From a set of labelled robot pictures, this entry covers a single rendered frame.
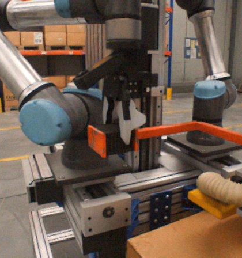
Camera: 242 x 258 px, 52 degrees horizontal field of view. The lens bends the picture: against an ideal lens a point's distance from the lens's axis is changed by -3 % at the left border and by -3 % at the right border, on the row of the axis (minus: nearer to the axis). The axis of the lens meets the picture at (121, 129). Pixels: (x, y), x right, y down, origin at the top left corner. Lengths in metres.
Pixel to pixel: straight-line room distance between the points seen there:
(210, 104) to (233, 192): 0.54
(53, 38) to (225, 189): 7.15
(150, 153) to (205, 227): 0.40
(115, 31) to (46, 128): 0.26
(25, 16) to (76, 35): 6.78
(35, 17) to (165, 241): 0.69
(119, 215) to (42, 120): 0.32
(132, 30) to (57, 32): 7.00
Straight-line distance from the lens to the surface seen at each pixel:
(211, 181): 0.50
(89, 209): 0.66
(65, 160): 0.77
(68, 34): 7.56
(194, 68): 11.32
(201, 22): 1.14
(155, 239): 0.64
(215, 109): 0.98
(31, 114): 0.61
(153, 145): 0.98
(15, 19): 0.87
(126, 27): 0.52
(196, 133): 0.99
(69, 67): 8.85
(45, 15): 0.79
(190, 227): 0.69
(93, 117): 0.71
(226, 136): 0.64
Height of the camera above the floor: 1.35
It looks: 15 degrees down
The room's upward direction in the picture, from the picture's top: straight up
